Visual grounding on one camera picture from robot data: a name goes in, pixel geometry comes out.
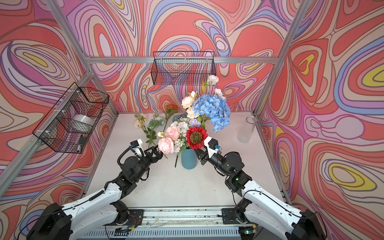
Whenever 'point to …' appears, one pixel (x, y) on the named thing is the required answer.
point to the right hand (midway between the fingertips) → (195, 143)
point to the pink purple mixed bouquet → (183, 124)
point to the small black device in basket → (82, 142)
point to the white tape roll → (82, 123)
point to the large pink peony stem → (166, 144)
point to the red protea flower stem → (171, 109)
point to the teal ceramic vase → (189, 158)
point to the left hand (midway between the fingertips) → (161, 145)
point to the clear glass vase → (245, 133)
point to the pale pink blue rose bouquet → (149, 127)
